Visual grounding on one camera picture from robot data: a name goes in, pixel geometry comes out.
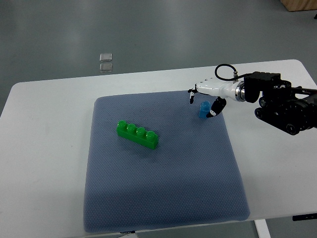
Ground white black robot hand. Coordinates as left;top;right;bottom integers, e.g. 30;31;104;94
188;78;246;118

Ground blue toy block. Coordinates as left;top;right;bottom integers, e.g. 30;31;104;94
198;101;211;119

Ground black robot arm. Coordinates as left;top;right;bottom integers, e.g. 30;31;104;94
244;71;317;135

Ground green four-stud toy block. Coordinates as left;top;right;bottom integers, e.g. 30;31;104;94
116;120;159;150

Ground blue-grey foam mat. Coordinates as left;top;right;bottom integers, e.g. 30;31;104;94
84;91;250;233

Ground wooden furniture corner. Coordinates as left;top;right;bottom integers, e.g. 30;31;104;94
280;0;317;12

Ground upper metal floor plate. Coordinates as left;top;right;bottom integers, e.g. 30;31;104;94
100;53;112;62

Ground white table leg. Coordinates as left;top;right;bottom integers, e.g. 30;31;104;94
254;219;271;238

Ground black table control box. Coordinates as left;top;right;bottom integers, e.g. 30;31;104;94
292;213;317;221

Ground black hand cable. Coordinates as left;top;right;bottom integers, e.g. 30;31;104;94
214;63;248;82

